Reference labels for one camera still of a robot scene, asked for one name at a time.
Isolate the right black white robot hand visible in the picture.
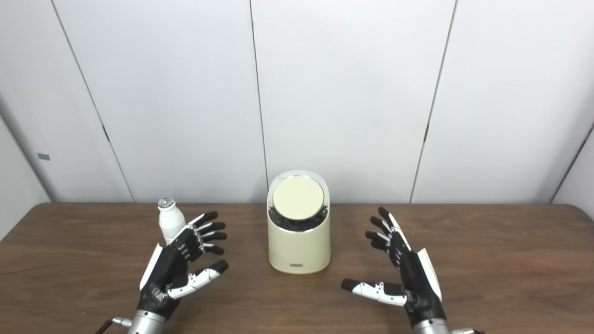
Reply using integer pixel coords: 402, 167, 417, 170
341, 206, 447, 328

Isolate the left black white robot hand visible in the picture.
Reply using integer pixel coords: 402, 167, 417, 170
138, 211, 229, 321

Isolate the small white plastic bottle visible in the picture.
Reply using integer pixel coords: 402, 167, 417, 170
157, 198, 187, 245

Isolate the cream-colored round bin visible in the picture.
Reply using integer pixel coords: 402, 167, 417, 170
266, 170, 331, 274

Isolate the cream round bin lid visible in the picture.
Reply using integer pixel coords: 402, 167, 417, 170
272, 176, 324, 220

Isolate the black bin liner bag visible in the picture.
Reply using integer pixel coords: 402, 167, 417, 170
269, 206, 329, 231

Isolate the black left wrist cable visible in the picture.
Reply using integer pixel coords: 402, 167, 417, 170
95, 317, 133, 334

